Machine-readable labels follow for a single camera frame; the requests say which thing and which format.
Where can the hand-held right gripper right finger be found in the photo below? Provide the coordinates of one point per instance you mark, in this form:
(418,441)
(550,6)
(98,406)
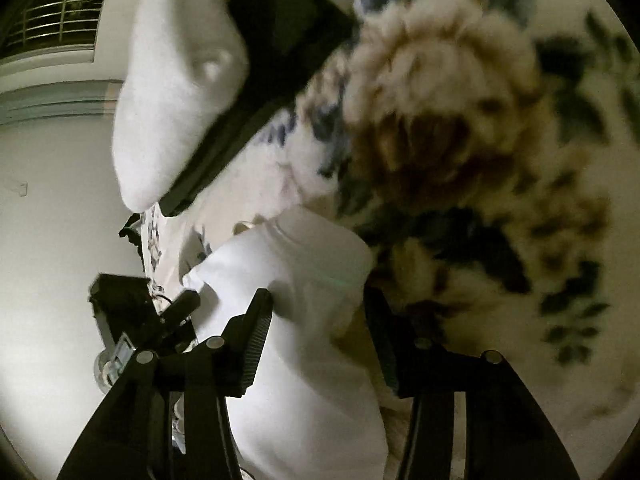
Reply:
(389,360)

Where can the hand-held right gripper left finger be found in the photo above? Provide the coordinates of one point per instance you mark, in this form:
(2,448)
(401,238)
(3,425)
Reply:
(253,342)

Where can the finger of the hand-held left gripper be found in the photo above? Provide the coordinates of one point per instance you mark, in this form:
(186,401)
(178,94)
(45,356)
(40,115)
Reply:
(182,307)

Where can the white garment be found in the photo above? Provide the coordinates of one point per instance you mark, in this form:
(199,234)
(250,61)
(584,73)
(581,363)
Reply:
(310,320)

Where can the floral printed blanket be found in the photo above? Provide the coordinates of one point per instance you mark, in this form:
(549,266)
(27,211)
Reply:
(475,160)

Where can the white fleece cloth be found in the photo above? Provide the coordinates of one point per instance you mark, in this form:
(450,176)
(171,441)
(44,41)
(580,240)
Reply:
(175,85)

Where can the black cloth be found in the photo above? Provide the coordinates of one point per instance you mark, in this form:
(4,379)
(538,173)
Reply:
(280,35)

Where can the window with blinds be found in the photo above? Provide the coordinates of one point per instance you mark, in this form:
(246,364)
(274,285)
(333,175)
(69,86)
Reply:
(60,10)

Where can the white wall switch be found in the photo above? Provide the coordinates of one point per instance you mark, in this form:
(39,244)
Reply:
(21,188)

